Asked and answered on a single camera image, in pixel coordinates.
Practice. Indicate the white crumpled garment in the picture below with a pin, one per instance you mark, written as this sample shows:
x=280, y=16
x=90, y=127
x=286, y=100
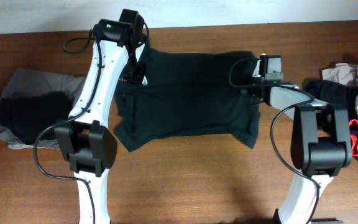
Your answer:
x=342, y=73

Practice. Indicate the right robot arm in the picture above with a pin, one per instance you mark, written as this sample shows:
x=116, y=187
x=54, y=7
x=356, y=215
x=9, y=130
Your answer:
x=320, y=140

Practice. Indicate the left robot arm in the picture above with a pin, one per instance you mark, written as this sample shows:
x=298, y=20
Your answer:
x=85, y=140

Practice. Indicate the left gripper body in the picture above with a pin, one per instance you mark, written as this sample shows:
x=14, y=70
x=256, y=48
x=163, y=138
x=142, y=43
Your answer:
x=137, y=73

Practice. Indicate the black and red garment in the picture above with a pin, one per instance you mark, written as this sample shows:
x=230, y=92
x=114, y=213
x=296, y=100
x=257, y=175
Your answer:
x=336, y=93

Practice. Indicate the black folded shirt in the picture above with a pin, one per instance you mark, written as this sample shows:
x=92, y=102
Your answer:
x=27, y=117

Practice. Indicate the black Nike t-shirt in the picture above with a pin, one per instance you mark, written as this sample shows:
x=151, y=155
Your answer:
x=187, y=95

